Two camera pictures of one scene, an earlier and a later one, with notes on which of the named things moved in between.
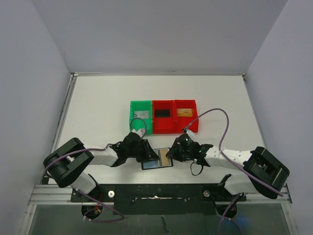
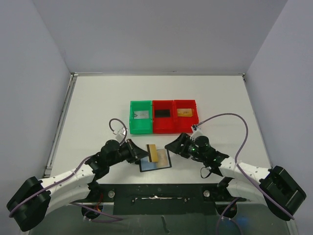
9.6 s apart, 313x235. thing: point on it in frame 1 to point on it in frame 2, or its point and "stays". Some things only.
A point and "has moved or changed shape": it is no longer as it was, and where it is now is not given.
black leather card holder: [164, 161] stays
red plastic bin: [185, 116] stays
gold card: [165, 159] has moved or changed shape
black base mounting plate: [159, 199] stays
